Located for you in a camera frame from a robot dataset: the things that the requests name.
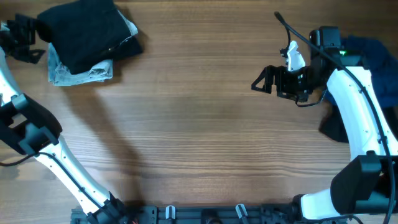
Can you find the black shorts with snap button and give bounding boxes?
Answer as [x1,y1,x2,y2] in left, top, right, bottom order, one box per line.
[37,0,143,75]

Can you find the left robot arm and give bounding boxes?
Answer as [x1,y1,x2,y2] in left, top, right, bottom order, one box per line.
[1,14,131,224]

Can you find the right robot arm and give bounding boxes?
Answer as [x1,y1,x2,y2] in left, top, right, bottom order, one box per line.
[251,26,397,223]

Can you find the black garment under blue one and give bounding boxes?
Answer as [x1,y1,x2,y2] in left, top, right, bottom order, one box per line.
[318,105,348,143]

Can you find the light blue folded denim shorts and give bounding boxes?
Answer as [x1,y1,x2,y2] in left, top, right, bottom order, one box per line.
[48,43,113,86]

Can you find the blue crumpled garment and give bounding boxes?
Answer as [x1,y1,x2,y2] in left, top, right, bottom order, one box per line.
[341,35,397,108]

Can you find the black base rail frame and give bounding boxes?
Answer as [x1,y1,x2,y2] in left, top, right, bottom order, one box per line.
[70,203,307,224]

